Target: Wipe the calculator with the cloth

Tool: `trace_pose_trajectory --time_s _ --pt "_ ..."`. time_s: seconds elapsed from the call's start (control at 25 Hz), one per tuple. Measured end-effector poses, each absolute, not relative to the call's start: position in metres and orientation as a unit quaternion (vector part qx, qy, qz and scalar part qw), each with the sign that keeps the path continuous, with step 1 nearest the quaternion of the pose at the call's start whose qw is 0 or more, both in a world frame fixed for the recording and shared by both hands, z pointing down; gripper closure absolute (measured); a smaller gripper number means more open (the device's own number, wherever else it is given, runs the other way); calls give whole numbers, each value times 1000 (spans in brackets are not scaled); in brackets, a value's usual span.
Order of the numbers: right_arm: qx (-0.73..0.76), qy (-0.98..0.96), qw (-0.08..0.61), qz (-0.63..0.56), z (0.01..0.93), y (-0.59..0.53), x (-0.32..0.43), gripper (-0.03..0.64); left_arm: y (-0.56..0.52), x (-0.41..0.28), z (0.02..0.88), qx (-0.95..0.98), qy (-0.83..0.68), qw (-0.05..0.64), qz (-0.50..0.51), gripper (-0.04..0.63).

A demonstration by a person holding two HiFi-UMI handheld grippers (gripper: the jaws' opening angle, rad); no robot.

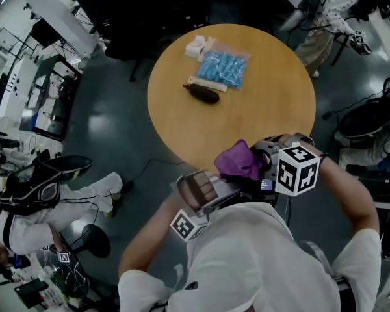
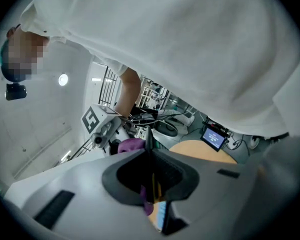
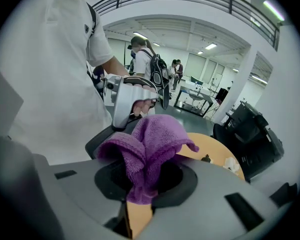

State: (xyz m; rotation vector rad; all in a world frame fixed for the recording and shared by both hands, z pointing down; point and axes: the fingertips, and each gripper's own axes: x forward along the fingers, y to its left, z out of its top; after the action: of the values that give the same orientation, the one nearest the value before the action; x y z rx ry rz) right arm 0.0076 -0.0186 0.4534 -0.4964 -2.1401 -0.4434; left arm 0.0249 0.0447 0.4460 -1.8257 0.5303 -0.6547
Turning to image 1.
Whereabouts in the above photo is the black power plug cable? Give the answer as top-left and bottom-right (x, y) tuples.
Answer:
(321, 89), (386, 120)

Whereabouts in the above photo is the black marble pedestal table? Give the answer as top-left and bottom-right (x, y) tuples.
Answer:
(42, 224), (111, 300)

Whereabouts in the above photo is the purple cloth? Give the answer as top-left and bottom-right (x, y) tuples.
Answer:
(214, 138), (264, 181)

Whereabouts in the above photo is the long beige paper sleeve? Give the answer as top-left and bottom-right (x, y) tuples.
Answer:
(187, 75), (229, 93)

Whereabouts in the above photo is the clear bag of blue items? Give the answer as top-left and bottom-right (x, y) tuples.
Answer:
(196, 42), (251, 90)

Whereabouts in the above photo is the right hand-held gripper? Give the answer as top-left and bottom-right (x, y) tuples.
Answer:
(252, 132), (321, 197)

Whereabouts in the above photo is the short beige paper sleeve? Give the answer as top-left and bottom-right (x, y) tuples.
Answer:
(196, 36), (217, 62)

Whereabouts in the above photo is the black workbench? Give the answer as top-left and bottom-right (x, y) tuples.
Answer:
(19, 53), (84, 141)

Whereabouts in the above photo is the black pouch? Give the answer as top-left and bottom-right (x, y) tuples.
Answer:
(182, 83), (221, 105)

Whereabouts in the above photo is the person's left forearm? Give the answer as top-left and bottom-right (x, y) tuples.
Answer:
(118, 203), (189, 281)

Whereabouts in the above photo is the black calculator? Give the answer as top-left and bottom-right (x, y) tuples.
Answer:
(176, 170), (222, 213)

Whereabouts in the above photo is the black desk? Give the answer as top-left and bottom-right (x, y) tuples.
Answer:
(73, 0), (211, 45)

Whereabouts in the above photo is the dark screen monitor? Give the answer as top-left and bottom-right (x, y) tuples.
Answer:
(357, 174), (390, 209)

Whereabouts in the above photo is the black tablet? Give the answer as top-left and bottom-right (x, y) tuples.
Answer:
(14, 278), (49, 300)

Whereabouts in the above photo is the white tissue pack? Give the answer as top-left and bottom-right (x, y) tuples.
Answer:
(185, 34), (207, 58)

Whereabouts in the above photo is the person's white shirt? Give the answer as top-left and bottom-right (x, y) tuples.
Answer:
(116, 201), (383, 312)

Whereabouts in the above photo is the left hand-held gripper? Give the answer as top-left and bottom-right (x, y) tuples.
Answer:
(170, 188), (241, 242)

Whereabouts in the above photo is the person's right forearm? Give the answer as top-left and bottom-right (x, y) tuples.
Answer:
(318, 154), (378, 240)

